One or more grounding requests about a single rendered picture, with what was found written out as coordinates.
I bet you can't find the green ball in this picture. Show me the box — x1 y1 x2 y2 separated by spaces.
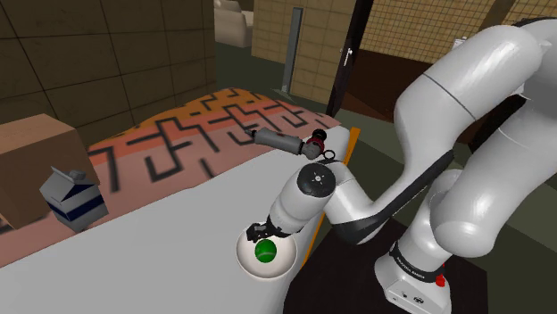
254 238 279 264

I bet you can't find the white bowl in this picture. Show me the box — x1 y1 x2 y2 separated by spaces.
236 226 299 280

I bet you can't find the bed with patterned orange blanket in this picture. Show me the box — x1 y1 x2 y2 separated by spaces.
0 87 362 314

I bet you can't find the dark robot stand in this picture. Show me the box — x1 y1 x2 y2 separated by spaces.
282 217 490 314

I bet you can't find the grey flashlight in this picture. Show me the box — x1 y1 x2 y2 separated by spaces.
245 128 337 162

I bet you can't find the grey and blue milk carton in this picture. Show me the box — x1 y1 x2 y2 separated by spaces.
39 166 110 234

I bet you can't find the black open door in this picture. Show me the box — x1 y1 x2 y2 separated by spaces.
325 0 375 119

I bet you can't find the beige armchair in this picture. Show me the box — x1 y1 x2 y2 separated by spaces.
213 0 254 49

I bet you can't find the brown cardboard box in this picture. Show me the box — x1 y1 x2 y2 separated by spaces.
0 113 100 231

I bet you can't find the grey door frame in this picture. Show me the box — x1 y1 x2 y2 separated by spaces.
272 7 304 96

